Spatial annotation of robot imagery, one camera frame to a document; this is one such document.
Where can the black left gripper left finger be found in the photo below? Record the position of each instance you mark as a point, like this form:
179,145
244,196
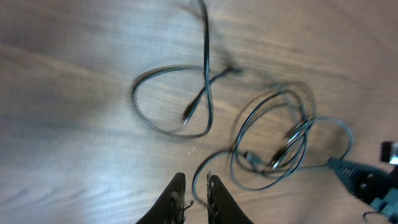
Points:
169,208

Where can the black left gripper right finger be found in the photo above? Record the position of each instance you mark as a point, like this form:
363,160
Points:
222,208

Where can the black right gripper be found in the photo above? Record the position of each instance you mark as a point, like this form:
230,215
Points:
369,184

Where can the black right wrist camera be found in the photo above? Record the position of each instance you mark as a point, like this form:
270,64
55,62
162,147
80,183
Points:
389,152

